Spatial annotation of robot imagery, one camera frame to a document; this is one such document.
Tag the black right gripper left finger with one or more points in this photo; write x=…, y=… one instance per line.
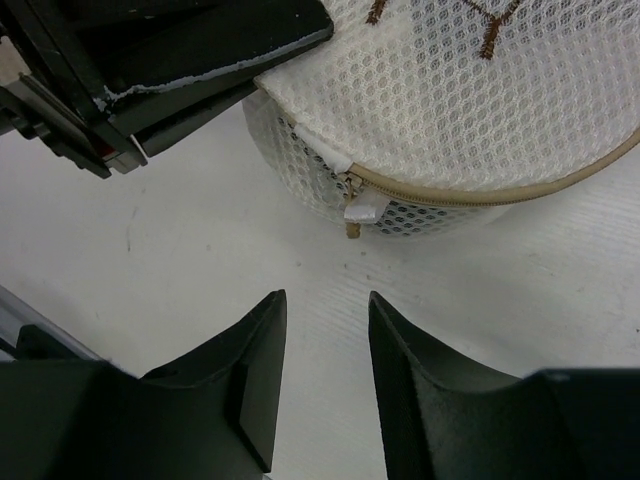
x=67, y=413

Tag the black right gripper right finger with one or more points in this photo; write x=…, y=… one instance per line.
x=445, y=416

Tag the white mesh laundry bag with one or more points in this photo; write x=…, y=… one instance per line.
x=423, y=117

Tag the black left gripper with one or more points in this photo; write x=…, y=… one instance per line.
x=109, y=84

